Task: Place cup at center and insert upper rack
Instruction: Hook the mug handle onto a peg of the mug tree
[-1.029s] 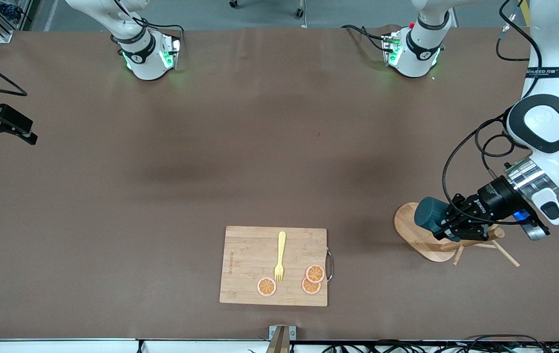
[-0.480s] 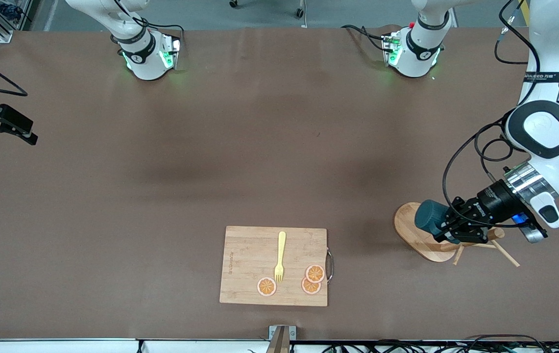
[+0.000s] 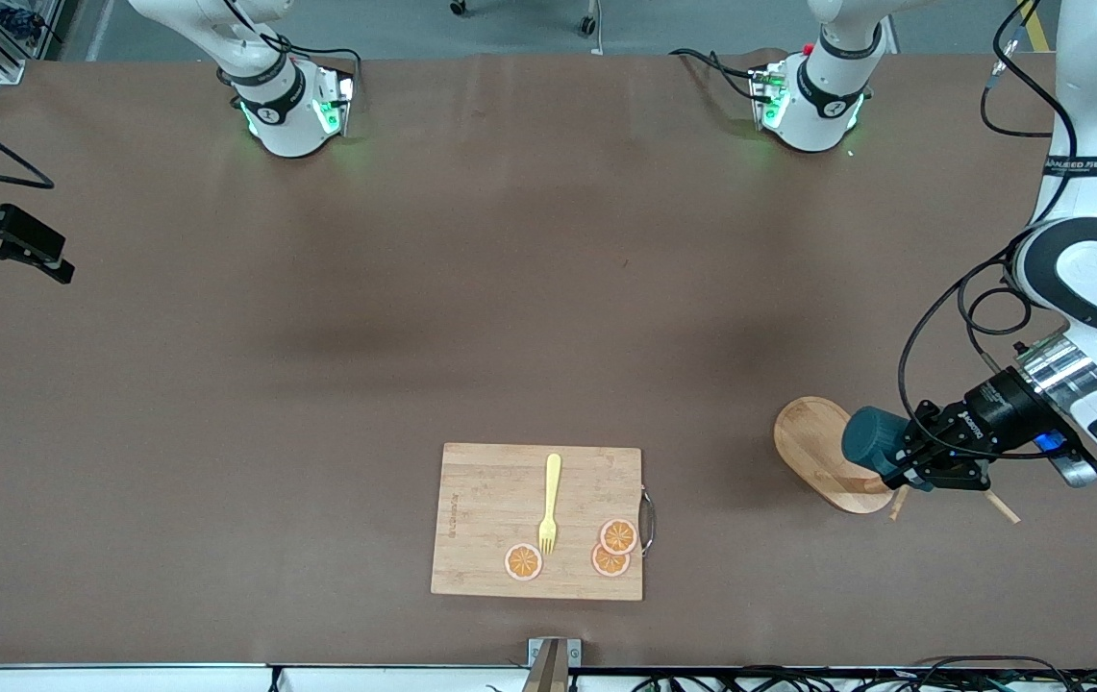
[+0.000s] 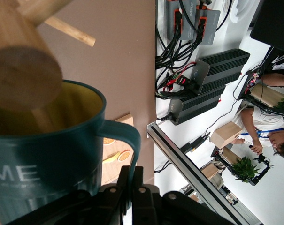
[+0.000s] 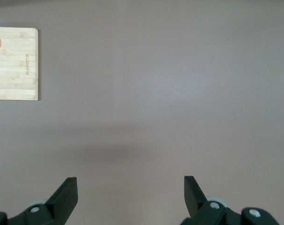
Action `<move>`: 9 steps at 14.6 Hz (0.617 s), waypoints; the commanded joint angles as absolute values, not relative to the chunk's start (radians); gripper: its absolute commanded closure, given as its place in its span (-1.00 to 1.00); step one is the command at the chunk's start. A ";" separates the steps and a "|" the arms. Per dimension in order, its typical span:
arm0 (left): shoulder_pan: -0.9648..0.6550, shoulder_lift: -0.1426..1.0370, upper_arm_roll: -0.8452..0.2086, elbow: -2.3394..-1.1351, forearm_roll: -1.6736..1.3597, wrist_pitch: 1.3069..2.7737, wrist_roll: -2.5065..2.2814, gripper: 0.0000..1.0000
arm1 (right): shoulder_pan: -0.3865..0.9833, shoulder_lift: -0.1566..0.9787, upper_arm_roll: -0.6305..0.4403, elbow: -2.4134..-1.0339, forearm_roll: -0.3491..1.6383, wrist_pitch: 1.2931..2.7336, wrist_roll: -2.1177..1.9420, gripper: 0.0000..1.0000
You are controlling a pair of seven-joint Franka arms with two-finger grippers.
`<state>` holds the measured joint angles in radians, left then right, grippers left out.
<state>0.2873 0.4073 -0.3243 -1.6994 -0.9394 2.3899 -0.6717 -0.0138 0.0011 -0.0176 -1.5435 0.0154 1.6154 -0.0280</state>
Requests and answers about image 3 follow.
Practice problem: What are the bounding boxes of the teal mug yellow inside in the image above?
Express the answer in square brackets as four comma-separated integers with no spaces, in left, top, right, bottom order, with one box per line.
[841,405,924,483]

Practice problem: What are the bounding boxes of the wooden mug tree rack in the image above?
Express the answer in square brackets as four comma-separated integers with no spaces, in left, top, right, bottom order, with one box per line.
[773,396,1022,525]

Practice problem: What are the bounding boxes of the yellow plastic fork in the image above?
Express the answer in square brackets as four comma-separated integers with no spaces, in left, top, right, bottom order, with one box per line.
[537,454,562,556]

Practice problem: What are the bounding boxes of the bamboo cutting board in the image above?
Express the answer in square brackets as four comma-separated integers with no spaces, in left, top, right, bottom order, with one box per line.
[431,442,657,603]

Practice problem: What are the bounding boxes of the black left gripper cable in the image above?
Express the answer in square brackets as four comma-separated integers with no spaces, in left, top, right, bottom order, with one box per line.
[897,0,1080,426]

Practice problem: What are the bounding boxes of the aluminium frame corner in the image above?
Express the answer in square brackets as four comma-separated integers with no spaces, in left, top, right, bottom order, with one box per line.
[0,0,68,86]

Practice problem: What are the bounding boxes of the tangled black cables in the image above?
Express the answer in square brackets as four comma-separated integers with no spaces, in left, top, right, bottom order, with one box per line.
[630,656,1097,692]

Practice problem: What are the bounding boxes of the aluminium frame post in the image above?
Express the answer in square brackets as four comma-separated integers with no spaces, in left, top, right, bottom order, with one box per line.
[527,637,583,692]

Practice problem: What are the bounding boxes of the black arm base cable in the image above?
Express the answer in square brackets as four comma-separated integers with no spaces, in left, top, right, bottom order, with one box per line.
[668,48,770,102]

